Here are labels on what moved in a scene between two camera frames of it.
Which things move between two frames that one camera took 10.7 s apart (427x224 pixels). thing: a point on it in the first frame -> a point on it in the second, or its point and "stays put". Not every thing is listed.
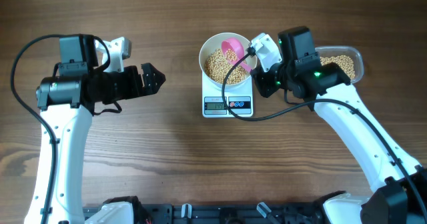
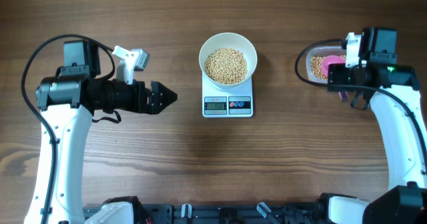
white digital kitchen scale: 240,100 stays put
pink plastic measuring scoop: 234,44 -> 333,59
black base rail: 232,213 stays put
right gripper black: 259,75 -> 336,73
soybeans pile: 217,68 stays put
